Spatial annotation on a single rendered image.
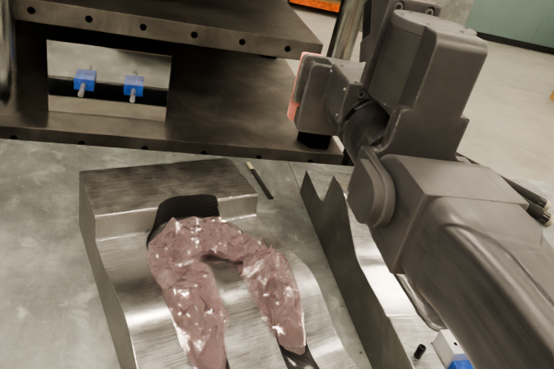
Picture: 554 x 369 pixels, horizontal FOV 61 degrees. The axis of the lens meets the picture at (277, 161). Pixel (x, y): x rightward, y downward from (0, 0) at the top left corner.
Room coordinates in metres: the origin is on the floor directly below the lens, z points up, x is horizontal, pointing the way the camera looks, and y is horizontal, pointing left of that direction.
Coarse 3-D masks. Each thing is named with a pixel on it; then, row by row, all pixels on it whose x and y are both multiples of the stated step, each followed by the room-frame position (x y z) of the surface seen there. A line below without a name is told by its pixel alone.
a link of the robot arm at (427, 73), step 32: (416, 32) 0.31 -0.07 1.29; (448, 32) 0.30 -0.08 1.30; (384, 64) 0.32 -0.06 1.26; (416, 64) 0.30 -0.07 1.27; (448, 64) 0.29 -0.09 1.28; (480, 64) 0.30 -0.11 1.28; (384, 96) 0.31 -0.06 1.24; (416, 96) 0.29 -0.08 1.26; (448, 96) 0.29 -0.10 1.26; (416, 128) 0.29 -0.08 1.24; (448, 128) 0.30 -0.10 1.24; (448, 160) 0.30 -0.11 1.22; (352, 192) 0.26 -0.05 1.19; (384, 192) 0.24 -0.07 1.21; (384, 224) 0.24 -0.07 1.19
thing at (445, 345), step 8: (440, 336) 0.44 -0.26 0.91; (448, 336) 0.44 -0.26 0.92; (432, 344) 0.45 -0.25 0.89; (440, 344) 0.44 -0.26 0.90; (448, 344) 0.43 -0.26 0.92; (456, 344) 0.43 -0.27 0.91; (440, 352) 0.43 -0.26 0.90; (448, 352) 0.42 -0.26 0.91; (456, 352) 0.42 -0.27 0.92; (440, 360) 0.43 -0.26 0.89; (448, 360) 0.42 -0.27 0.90; (456, 360) 0.42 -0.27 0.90; (464, 360) 0.42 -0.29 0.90; (448, 368) 0.41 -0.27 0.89; (456, 368) 0.41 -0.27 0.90; (464, 368) 0.41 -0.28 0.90; (472, 368) 0.41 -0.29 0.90
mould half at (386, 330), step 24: (312, 192) 0.80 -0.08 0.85; (336, 192) 0.71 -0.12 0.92; (312, 216) 0.77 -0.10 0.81; (336, 216) 0.69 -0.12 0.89; (336, 240) 0.66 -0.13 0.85; (360, 240) 0.62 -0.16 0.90; (336, 264) 0.64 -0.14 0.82; (360, 264) 0.58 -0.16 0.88; (384, 264) 0.59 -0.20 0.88; (360, 288) 0.55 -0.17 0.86; (384, 288) 0.54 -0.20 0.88; (360, 312) 0.53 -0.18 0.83; (384, 312) 0.49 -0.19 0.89; (408, 312) 0.50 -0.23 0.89; (360, 336) 0.51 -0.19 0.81; (384, 336) 0.47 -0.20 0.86; (408, 336) 0.45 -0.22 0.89; (432, 336) 0.46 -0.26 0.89; (384, 360) 0.45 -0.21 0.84; (408, 360) 0.41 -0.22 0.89; (432, 360) 0.42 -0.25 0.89
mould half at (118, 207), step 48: (96, 192) 0.56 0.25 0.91; (144, 192) 0.59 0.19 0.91; (192, 192) 0.62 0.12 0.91; (240, 192) 0.65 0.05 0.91; (96, 240) 0.50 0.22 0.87; (144, 240) 0.53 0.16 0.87; (144, 288) 0.42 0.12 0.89; (240, 288) 0.45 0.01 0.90; (144, 336) 0.35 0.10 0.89; (240, 336) 0.40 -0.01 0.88; (336, 336) 0.45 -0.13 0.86
